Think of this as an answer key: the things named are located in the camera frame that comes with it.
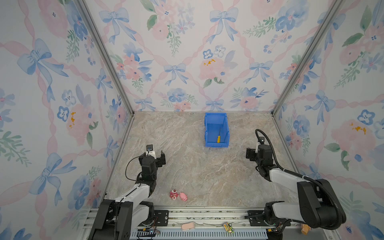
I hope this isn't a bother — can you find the yellow handled screwdriver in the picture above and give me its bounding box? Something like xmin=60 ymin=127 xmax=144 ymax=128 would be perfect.
xmin=217 ymin=128 xmax=222 ymax=143

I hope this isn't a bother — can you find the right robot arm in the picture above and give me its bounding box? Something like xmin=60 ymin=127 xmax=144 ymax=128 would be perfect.
xmin=246 ymin=145 xmax=347 ymax=230

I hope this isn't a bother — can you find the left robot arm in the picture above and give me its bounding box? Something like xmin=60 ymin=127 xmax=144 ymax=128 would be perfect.
xmin=89 ymin=145 xmax=166 ymax=240

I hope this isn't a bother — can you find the blue plastic bin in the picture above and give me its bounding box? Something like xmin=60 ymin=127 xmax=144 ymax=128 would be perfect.
xmin=205 ymin=113 xmax=230 ymax=148

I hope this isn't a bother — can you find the pink toy figure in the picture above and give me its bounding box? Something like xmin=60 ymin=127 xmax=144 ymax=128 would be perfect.
xmin=170 ymin=190 xmax=179 ymax=200

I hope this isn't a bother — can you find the pink pig toy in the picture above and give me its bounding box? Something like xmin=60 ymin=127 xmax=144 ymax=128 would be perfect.
xmin=179 ymin=193 xmax=188 ymax=202

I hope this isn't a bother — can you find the pink eraser block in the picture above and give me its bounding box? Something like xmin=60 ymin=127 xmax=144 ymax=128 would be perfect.
xmin=181 ymin=222 xmax=196 ymax=231

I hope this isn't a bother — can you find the green yellow small toy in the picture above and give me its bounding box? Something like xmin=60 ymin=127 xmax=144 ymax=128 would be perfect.
xmin=223 ymin=223 xmax=235 ymax=234

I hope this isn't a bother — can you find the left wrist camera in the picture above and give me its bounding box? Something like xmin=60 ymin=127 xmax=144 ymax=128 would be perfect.
xmin=145 ymin=144 xmax=157 ymax=159

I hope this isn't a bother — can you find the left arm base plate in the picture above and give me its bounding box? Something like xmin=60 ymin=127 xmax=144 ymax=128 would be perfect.
xmin=140 ymin=210 xmax=169 ymax=228

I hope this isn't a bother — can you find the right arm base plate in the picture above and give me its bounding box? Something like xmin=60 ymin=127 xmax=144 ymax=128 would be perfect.
xmin=244 ymin=210 xmax=286 ymax=228

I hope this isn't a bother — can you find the aluminium rail frame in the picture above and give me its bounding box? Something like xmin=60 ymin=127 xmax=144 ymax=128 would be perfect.
xmin=79 ymin=205 xmax=341 ymax=240

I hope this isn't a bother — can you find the black corrugated cable hose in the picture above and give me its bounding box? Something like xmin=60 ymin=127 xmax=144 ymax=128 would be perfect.
xmin=254 ymin=128 xmax=347 ymax=223

